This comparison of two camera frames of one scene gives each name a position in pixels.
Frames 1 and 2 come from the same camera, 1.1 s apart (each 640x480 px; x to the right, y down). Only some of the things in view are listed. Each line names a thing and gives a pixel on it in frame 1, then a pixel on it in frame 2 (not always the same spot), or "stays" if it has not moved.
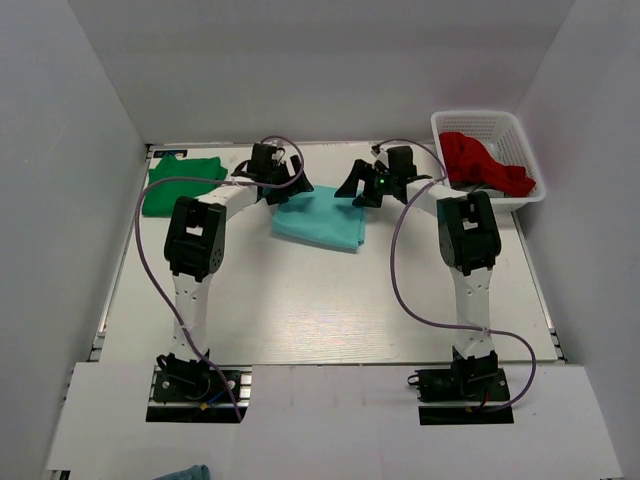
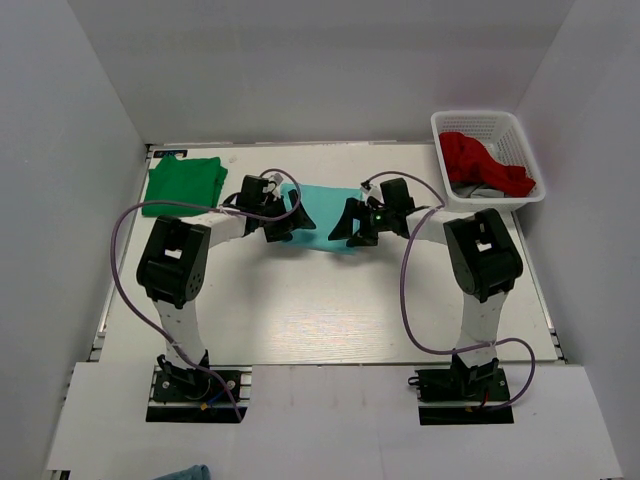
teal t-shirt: [320, 217] stays
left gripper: [301, 185] to [296, 220]
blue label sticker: [177, 153] stays
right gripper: [364, 171] to [344, 231]
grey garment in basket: [493, 192] stays
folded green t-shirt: [161, 198] stays
